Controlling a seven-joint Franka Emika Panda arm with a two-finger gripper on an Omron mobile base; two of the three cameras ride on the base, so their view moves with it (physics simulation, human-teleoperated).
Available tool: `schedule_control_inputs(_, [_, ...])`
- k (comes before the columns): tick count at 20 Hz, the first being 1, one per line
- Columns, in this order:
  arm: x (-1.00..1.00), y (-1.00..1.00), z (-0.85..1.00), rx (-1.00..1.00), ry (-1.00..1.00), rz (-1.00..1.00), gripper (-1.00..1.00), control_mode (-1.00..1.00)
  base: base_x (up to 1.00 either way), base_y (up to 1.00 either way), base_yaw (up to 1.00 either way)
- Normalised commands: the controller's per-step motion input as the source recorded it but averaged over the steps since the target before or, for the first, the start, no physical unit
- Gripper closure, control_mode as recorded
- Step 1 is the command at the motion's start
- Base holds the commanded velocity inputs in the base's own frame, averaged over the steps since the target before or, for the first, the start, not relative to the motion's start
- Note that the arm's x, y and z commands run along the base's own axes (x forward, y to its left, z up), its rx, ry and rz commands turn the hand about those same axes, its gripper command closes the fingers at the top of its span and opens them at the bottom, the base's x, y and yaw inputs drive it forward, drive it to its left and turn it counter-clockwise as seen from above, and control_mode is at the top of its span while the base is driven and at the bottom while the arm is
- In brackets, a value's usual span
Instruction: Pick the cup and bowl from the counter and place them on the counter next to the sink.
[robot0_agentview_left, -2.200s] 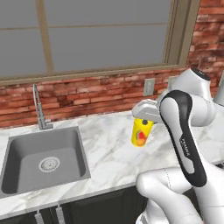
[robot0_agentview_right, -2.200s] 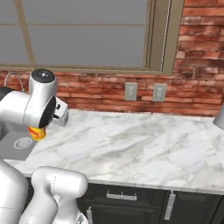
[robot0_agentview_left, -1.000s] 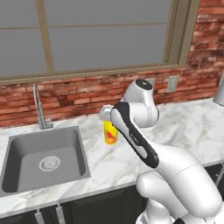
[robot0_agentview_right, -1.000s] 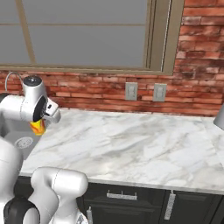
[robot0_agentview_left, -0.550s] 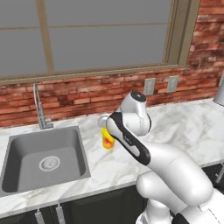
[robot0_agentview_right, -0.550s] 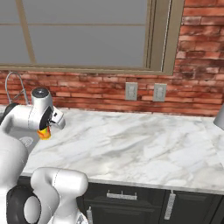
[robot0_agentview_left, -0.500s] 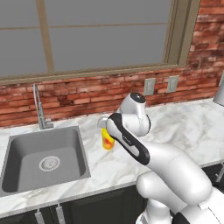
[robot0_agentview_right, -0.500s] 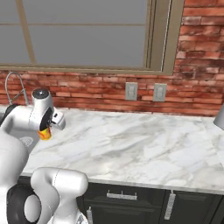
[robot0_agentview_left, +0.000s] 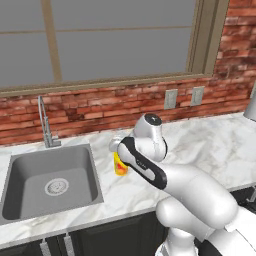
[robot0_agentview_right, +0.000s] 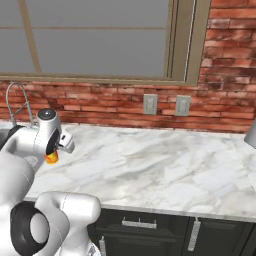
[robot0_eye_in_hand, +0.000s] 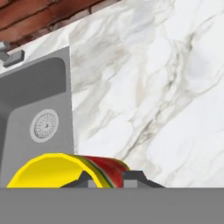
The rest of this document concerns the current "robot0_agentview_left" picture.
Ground dark drawer front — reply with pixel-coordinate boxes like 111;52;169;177
229;185;256;215

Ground silver tap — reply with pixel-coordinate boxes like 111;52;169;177
37;95;62;149

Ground grey sink basin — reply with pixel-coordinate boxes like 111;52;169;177
0;143;105;226

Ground silver cupboard handle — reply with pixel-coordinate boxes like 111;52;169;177
39;238;52;256
63;232;76;256

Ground yellow orange cup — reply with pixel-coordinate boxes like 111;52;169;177
113;151;129;177

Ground dark cupboard door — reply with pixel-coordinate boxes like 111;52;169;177
68;210;169;256
0;235;64;256

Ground window with tan frame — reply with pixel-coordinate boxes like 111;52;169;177
0;0;232;98

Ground grey appliance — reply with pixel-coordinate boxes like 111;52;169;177
242;82;256;123

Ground grey wall socket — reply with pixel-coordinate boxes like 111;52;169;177
190;85;206;108
163;88;179;111

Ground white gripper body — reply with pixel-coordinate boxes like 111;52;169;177
108;135;126;154

